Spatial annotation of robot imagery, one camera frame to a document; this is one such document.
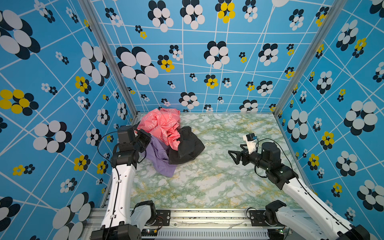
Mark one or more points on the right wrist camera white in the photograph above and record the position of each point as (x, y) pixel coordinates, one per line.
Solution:
(252, 142)

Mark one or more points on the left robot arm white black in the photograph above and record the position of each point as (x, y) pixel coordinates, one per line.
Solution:
(120, 222)

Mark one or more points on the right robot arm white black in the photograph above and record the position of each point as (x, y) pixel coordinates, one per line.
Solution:
(325, 224)

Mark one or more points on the right corner aluminium post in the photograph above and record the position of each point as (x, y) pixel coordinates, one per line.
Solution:
(323, 31)

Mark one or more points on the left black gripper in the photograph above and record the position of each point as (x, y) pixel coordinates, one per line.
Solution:
(145, 135)

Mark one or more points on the purple cloth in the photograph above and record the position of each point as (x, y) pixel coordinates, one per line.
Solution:
(157, 153)

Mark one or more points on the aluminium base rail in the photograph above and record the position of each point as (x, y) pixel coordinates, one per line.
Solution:
(216, 224)

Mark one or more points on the pink patterned cloth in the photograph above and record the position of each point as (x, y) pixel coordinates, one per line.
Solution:
(164, 124)

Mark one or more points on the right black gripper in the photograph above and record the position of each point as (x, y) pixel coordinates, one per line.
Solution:
(245, 154)

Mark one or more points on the left corner aluminium post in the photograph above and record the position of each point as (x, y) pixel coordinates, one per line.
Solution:
(91, 16)

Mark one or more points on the corner aluminium post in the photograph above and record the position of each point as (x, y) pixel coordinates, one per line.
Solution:
(323, 31)
(91, 16)

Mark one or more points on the black cloth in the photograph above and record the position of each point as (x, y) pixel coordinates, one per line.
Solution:
(189, 149)

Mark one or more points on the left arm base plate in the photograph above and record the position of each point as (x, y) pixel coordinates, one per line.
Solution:
(161, 219)

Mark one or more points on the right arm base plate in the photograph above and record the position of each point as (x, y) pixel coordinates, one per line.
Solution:
(258, 219)

